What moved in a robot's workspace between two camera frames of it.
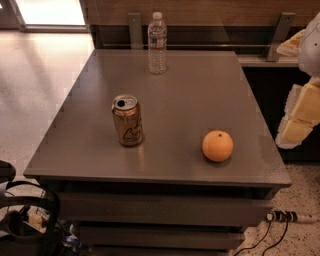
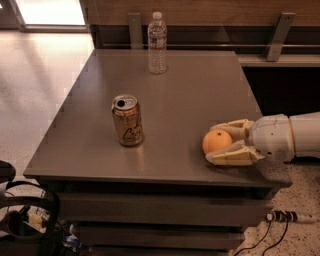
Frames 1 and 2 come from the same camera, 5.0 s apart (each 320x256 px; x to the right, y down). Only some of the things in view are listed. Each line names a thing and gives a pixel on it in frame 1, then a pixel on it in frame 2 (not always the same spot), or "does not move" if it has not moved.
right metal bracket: (280, 35) does not move
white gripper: (310, 50) -> (270, 136)
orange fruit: (217, 145) does not move
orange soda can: (129, 120) does not move
